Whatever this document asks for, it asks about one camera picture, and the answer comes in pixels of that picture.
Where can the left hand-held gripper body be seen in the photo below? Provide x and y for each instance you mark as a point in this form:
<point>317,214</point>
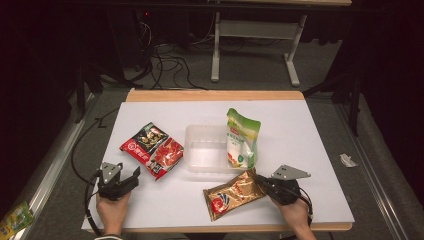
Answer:
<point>111,183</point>

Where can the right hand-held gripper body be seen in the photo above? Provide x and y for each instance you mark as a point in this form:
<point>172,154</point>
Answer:
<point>286,188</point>

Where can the gold foil packet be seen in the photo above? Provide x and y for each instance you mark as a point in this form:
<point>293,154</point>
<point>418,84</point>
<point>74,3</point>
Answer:
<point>233,196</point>

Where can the green and white pouch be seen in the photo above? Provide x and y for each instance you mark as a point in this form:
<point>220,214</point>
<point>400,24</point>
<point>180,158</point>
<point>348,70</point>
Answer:
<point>242,140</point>

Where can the clear plastic container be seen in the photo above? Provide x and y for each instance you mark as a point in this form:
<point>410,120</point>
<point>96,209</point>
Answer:
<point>206,150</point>

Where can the person's right hand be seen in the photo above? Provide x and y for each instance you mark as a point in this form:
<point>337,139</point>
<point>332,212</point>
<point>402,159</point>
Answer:
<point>295,215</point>

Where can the person's left hand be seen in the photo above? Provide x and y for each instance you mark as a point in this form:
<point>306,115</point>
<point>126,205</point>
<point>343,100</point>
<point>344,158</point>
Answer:
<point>113,211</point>

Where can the red and black packet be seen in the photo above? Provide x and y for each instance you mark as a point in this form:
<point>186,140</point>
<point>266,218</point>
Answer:
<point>151,150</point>

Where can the white table mat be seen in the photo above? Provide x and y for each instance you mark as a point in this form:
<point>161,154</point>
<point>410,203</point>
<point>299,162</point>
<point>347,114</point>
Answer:
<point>300,133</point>

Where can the crumpled white paper scrap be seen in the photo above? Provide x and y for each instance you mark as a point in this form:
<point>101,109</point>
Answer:
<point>348,160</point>

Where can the black metal stand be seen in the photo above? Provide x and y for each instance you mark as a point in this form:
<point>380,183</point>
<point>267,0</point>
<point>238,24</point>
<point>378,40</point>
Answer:
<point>85,86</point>
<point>348,96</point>

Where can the wooden table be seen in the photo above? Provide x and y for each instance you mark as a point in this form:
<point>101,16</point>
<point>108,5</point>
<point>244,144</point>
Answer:
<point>213,95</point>

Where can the green and yellow snack packet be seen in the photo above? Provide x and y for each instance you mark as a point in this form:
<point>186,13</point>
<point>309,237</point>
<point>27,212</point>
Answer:
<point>14,221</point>

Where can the metal floor rail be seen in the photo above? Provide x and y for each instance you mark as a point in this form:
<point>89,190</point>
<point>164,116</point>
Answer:
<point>370,186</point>
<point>56,160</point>

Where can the white metal desk frame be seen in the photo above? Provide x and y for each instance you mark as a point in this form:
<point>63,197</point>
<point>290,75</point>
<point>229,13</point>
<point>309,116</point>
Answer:
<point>256,30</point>

